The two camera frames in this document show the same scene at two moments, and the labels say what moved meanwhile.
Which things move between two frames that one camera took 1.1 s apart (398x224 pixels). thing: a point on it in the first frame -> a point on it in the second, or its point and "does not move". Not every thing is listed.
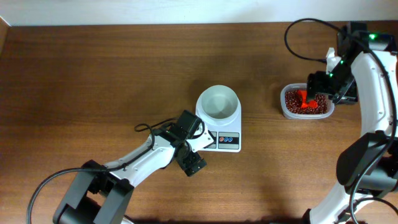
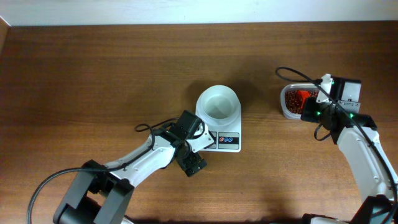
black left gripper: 193,165 does not move
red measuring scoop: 312,104 does not move
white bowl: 217,105 does not move
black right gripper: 315,86 -> 310,109
